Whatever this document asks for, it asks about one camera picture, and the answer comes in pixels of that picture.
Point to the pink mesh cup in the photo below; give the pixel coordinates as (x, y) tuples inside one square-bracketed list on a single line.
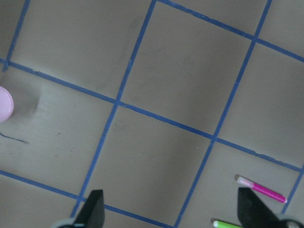
[(6, 104)]

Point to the pink marker pen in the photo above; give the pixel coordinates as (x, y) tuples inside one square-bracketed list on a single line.
[(262, 189)]

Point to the green marker pen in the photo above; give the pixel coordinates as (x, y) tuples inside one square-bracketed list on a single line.
[(221, 224)]

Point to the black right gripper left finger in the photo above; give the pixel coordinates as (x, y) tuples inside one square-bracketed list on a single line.
[(92, 212)]

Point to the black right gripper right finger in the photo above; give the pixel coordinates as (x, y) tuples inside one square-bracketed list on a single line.
[(252, 211)]

